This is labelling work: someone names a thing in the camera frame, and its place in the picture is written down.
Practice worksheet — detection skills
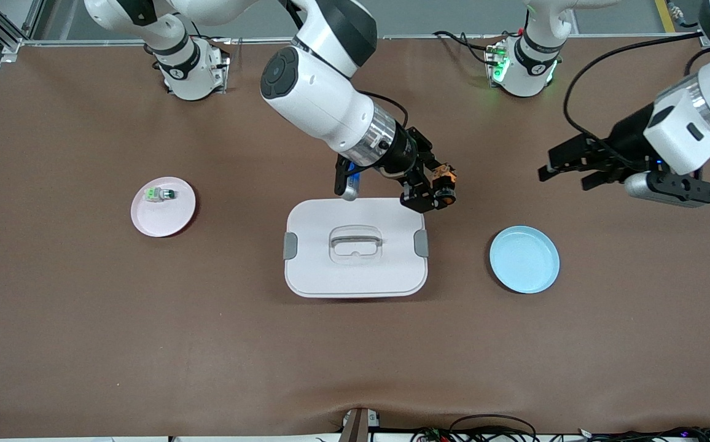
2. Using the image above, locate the black cable bundle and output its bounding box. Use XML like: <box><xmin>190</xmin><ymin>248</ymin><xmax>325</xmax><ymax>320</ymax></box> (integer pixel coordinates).
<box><xmin>576</xmin><ymin>426</ymin><xmax>710</xmax><ymax>442</ymax></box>

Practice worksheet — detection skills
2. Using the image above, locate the brown table mat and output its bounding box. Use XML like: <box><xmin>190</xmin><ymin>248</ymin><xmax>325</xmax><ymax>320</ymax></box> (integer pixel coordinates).
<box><xmin>0</xmin><ymin>36</ymin><xmax>710</xmax><ymax>438</ymax></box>

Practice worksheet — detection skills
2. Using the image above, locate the coloured wire bundle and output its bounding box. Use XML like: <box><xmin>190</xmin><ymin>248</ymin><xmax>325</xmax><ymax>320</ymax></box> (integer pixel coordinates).
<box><xmin>409</xmin><ymin>425</ymin><xmax>454</xmax><ymax>442</ymax></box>

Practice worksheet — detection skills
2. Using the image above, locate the light blue round plate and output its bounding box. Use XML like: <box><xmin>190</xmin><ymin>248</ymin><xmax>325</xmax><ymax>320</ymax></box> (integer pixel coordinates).
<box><xmin>489</xmin><ymin>225</ymin><xmax>560</xmax><ymax>295</ymax></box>

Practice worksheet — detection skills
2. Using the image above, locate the black base power cable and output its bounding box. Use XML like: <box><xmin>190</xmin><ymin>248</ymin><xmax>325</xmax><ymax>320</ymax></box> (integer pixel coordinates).
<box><xmin>432</xmin><ymin>29</ymin><xmax>504</xmax><ymax>67</ymax></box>

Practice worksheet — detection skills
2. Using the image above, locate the metal table edge rail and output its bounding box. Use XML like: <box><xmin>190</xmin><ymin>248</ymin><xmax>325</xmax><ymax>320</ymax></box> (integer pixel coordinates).
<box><xmin>20</xmin><ymin>34</ymin><xmax>710</xmax><ymax>47</ymax></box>

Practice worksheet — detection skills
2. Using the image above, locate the pink round plate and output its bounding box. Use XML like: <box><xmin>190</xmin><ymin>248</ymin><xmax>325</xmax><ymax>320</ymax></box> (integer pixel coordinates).
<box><xmin>131</xmin><ymin>177</ymin><xmax>197</xmax><ymax>238</ymax></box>

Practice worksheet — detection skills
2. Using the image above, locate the white lidded storage box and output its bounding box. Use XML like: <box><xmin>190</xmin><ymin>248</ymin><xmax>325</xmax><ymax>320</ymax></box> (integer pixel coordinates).
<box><xmin>283</xmin><ymin>197</ymin><xmax>429</xmax><ymax>299</ymax></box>

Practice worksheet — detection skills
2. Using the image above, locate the black looped cable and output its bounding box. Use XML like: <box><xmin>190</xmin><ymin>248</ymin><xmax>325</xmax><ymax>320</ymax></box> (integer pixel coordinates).
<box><xmin>449</xmin><ymin>414</ymin><xmax>538</xmax><ymax>442</ymax></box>

